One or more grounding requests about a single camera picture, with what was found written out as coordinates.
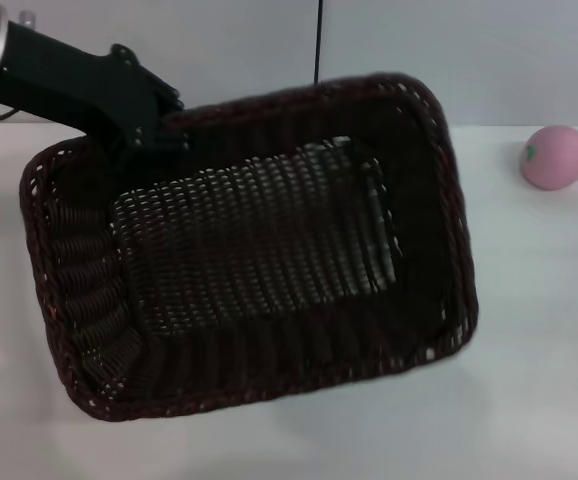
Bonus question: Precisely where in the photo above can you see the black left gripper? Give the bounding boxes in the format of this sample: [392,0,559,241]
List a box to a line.
[0,19,193,152]

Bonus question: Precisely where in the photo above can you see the pink peach toy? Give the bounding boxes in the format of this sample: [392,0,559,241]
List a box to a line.
[520,124,578,191]

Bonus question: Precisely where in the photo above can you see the black vertical wall strip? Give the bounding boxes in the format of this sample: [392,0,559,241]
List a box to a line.
[313,0,327,84]

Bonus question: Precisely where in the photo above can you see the dark brown woven basket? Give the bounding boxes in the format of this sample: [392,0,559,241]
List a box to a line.
[17,71,481,424]

